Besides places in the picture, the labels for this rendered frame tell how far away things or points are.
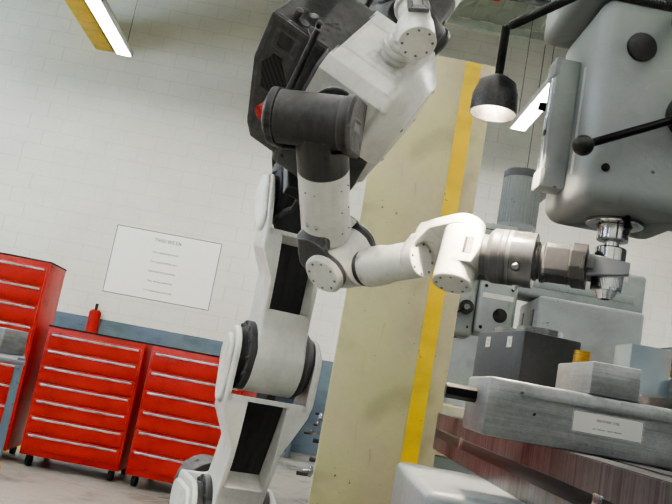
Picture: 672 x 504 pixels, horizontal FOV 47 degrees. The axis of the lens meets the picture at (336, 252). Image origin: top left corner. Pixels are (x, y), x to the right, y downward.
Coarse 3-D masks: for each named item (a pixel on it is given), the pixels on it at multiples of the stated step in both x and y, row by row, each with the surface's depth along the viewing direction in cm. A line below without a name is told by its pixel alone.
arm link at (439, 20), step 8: (432, 0) 157; (440, 0) 158; (448, 0) 160; (432, 8) 157; (440, 8) 158; (448, 8) 160; (432, 16) 156; (440, 16) 158; (448, 16) 161; (440, 24) 158; (440, 32) 158
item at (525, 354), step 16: (480, 336) 168; (496, 336) 160; (512, 336) 152; (528, 336) 148; (544, 336) 149; (560, 336) 152; (480, 352) 166; (496, 352) 158; (512, 352) 151; (528, 352) 148; (544, 352) 148; (560, 352) 149; (480, 368) 164; (496, 368) 157; (512, 368) 150; (528, 368) 147; (544, 368) 148; (544, 384) 148
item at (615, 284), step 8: (608, 256) 117; (616, 256) 117; (624, 256) 118; (592, 280) 119; (600, 280) 117; (608, 280) 117; (616, 280) 117; (592, 288) 118; (600, 288) 117; (608, 288) 116; (616, 288) 117
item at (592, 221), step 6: (594, 216) 119; (600, 216) 118; (606, 216) 117; (612, 216) 117; (618, 216) 116; (588, 222) 121; (594, 222) 120; (618, 222) 118; (630, 222) 116; (636, 222) 117; (594, 228) 124; (630, 228) 121; (636, 228) 119; (642, 228) 119
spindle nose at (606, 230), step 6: (600, 222) 120; (606, 222) 119; (612, 222) 118; (600, 228) 120; (606, 228) 119; (612, 228) 118; (618, 228) 118; (600, 234) 119; (606, 234) 118; (612, 234) 118; (618, 234) 118; (600, 240) 121; (624, 240) 118
